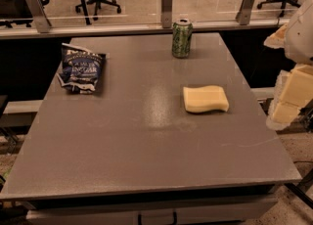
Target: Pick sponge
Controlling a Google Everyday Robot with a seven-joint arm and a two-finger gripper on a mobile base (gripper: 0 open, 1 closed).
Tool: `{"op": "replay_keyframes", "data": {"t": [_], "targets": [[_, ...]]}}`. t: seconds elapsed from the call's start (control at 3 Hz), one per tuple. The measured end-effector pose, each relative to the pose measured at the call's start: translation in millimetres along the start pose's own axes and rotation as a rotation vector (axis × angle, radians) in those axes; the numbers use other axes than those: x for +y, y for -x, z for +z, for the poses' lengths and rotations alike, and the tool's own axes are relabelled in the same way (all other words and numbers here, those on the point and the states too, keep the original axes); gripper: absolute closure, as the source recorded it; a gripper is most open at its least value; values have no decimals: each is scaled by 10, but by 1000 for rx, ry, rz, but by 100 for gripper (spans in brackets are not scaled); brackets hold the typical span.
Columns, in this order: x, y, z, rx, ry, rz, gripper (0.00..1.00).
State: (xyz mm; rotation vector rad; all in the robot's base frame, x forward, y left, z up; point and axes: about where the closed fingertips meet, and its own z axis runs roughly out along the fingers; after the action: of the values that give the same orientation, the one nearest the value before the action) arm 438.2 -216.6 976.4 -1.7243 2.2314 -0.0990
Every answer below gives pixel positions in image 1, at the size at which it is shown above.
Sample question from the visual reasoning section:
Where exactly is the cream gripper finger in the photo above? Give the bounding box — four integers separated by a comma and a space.
264, 24, 288, 49
266, 64, 313, 131

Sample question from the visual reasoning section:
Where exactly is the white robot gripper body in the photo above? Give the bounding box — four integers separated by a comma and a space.
284, 0, 313, 65

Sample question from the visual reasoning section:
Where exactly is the yellow sponge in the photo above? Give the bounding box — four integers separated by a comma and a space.
183, 85, 229, 113

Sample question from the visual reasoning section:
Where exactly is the green soda can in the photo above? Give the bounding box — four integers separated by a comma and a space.
172, 19, 193, 58

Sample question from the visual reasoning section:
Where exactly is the blue chip bag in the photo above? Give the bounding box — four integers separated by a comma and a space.
57, 43, 107, 94

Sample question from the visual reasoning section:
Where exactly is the right metal railing post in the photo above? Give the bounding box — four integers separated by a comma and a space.
236, 0, 255, 25

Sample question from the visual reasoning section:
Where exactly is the middle metal railing post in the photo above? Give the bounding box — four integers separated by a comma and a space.
161, 0, 172, 28

